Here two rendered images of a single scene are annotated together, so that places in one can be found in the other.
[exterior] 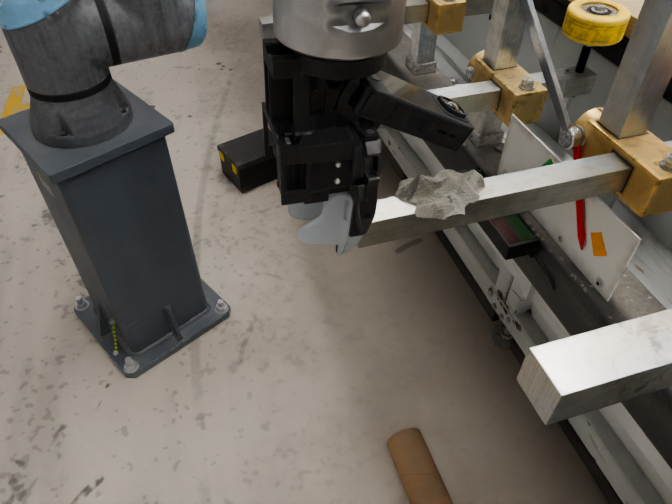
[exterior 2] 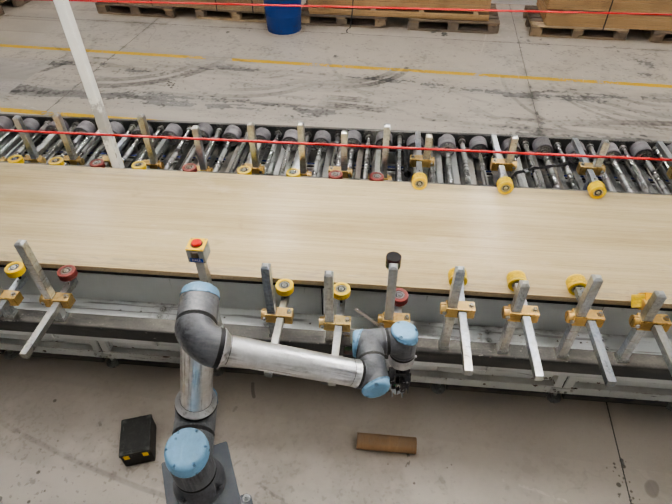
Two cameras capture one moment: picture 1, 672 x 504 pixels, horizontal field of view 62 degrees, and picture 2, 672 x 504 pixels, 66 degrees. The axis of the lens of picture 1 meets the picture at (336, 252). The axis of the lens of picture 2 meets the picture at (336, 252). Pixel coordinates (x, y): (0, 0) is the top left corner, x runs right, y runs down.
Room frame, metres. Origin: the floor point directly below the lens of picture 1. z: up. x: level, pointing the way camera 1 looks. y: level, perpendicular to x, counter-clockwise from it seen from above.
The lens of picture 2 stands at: (0.17, 1.07, 2.54)
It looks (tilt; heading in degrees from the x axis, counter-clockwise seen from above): 43 degrees down; 293
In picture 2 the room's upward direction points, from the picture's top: 1 degrees counter-clockwise
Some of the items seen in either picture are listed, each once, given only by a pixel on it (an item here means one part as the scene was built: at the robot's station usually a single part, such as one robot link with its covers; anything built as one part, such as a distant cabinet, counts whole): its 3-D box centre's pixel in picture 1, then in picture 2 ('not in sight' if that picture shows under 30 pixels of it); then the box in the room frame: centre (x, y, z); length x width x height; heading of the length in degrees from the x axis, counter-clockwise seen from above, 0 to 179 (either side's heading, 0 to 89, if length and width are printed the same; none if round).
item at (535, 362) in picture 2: not in sight; (527, 324); (-0.01, -0.42, 0.95); 0.50 x 0.04 x 0.04; 107
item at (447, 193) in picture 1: (445, 186); not in sight; (0.42, -0.10, 0.87); 0.09 x 0.07 x 0.02; 107
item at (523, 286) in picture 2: not in sight; (511, 322); (0.05, -0.46, 0.89); 0.04 x 0.04 x 0.48; 17
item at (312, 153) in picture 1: (324, 116); (399, 373); (0.38, 0.01, 0.97); 0.09 x 0.08 x 0.12; 106
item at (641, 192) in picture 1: (629, 157); (393, 320); (0.50, -0.32, 0.85); 0.14 x 0.06 x 0.05; 17
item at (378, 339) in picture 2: not in sight; (370, 345); (0.48, 0.06, 1.14); 0.12 x 0.12 x 0.09; 28
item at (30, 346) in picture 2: not in sight; (51, 315); (1.89, 0.21, 0.83); 0.44 x 0.03 x 0.04; 107
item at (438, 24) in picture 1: (433, 3); (277, 315); (0.98, -0.17, 0.83); 0.14 x 0.06 x 0.05; 17
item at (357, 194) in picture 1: (357, 190); not in sight; (0.37, -0.02, 0.91); 0.05 x 0.02 x 0.09; 16
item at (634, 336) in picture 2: not in sight; (636, 333); (-0.43, -0.61, 0.87); 0.04 x 0.04 x 0.48; 17
